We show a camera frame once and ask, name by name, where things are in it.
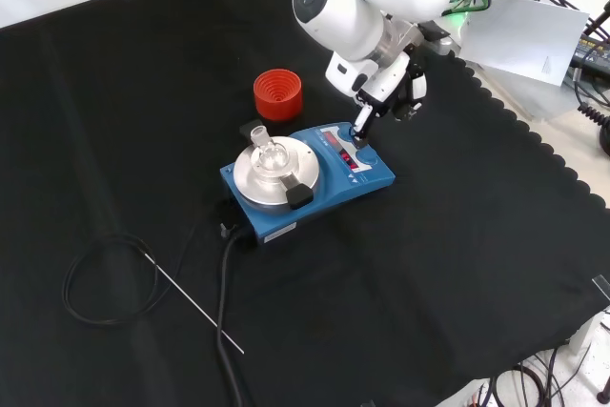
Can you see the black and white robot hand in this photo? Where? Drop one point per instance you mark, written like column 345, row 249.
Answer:
column 381, row 85

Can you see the heater with blue base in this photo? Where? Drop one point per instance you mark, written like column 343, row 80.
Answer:
column 333, row 183

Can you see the clear round-bottom glass flask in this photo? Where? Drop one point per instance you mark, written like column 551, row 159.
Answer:
column 271, row 155

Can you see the white paper sheet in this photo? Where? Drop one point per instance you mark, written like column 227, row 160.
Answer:
column 519, row 35

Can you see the black bench cloth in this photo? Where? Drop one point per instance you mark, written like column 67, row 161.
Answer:
column 429, row 235

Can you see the black power adapter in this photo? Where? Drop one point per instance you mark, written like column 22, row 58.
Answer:
column 593, row 52

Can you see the grey tape piece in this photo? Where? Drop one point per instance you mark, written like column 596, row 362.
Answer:
column 601, row 285

